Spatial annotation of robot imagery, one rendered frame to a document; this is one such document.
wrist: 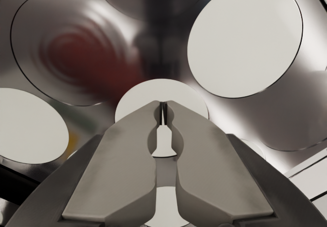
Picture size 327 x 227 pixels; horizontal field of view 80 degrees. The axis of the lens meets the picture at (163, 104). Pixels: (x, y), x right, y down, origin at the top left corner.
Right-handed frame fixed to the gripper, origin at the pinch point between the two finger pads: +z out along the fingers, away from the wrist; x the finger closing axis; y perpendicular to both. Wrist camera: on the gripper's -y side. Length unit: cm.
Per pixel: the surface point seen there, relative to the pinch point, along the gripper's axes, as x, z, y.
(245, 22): 7.1, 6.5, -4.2
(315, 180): 30.2, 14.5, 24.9
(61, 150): -11.5, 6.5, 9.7
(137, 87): -2.3, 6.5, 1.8
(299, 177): 26.7, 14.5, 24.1
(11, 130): -16.1, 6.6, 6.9
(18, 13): -11.5, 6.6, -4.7
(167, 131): 0.7, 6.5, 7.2
